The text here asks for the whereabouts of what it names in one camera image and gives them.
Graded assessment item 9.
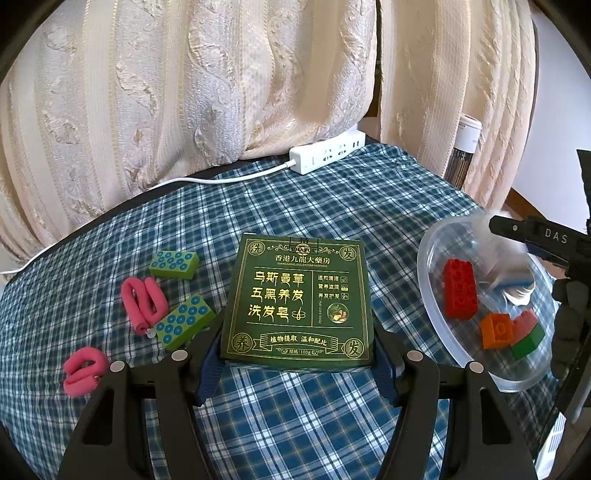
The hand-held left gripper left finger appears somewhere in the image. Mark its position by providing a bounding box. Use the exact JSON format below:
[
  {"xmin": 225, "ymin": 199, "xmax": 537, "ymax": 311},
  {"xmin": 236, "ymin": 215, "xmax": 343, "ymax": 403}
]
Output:
[{"xmin": 58, "ymin": 318, "xmax": 227, "ymax": 480}]

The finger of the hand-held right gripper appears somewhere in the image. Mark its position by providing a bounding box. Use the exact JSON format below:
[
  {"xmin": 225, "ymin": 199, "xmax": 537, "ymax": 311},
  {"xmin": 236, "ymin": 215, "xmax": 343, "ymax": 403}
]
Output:
[{"xmin": 488, "ymin": 215, "xmax": 539, "ymax": 254}]

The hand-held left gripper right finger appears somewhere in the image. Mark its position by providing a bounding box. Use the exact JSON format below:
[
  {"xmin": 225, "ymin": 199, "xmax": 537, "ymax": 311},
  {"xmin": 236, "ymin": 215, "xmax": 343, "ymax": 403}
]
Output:
[{"xmin": 372, "ymin": 320, "xmax": 536, "ymax": 480}]

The green tile with blue circles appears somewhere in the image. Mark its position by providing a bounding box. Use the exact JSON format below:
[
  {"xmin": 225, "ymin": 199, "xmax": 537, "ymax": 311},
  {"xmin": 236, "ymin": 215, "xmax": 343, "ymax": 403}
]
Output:
[
  {"xmin": 148, "ymin": 250, "xmax": 201, "ymax": 280},
  {"xmin": 154, "ymin": 294, "xmax": 216, "ymax": 352}
]

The red toy brick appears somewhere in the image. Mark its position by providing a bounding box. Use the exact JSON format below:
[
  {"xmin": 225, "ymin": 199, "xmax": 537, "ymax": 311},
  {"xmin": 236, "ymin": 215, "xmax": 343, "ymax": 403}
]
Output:
[{"xmin": 443, "ymin": 259, "xmax": 479, "ymax": 320}]

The clear plastic container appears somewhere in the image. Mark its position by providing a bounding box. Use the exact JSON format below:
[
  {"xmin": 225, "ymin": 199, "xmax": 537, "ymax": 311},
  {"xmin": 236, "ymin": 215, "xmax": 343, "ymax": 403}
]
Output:
[{"xmin": 417, "ymin": 217, "xmax": 561, "ymax": 393}]

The pink toy block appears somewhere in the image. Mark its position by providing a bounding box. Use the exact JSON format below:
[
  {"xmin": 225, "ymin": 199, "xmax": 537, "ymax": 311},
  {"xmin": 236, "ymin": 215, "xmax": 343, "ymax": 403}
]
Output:
[{"xmin": 512, "ymin": 309, "xmax": 539, "ymax": 342}]

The pink foam hair curler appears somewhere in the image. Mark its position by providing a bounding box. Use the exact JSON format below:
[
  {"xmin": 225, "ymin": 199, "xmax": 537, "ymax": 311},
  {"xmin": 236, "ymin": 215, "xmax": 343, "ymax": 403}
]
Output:
[
  {"xmin": 63, "ymin": 348, "xmax": 109, "ymax": 398},
  {"xmin": 121, "ymin": 276, "xmax": 169, "ymax": 336}
]

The orange toy block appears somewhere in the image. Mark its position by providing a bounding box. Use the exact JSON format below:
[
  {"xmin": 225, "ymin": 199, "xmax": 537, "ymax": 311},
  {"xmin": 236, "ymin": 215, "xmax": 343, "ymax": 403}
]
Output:
[{"xmin": 479, "ymin": 312, "xmax": 514, "ymax": 352}]

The dark green soap box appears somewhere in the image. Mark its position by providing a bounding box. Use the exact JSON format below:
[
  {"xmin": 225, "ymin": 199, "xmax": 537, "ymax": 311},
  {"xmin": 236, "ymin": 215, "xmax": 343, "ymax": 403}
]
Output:
[{"xmin": 218, "ymin": 233, "xmax": 376, "ymax": 372}]

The person's right hand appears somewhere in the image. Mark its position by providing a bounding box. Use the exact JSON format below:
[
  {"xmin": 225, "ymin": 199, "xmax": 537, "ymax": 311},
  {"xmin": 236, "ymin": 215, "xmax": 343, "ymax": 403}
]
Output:
[{"xmin": 551, "ymin": 278, "xmax": 591, "ymax": 380}]

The white topped heater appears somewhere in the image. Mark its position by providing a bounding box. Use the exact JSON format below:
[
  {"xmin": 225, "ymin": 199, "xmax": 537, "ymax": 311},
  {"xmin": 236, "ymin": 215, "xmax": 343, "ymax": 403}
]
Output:
[{"xmin": 444, "ymin": 115, "xmax": 483, "ymax": 191}]

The blue plaid tablecloth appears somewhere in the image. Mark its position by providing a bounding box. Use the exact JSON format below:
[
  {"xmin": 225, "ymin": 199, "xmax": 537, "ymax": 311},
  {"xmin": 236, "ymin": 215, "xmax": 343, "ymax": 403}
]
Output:
[{"xmin": 0, "ymin": 143, "xmax": 573, "ymax": 480}]

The cream patterned curtain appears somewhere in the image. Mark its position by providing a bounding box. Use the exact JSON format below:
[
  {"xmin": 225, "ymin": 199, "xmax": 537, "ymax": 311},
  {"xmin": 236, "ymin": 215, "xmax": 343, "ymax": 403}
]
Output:
[
  {"xmin": 0, "ymin": 0, "xmax": 384, "ymax": 259},
  {"xmin": 376, "ymin": 0, "xmax": 541, "ymax": 213}
]

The white slatted object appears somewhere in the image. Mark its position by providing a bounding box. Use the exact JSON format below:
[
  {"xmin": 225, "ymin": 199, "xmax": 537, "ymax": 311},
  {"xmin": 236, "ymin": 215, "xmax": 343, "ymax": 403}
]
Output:
[{"xmin": 538, "ymin": 413, "xmax": 571, "ymax": 480}]

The white power strip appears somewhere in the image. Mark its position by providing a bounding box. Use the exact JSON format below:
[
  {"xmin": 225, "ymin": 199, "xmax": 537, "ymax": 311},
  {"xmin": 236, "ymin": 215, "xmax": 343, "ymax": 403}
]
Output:
[{"xmin": 289, "ymin": 130, "xmax": 366, "ymax": 175}]

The white power cable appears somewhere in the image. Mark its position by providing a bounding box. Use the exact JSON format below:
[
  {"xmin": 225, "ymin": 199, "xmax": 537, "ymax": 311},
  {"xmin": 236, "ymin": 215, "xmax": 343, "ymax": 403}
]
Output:
[{"xmin": 0, "ymin": 159, "xmax": 296, "ymax": 278}]

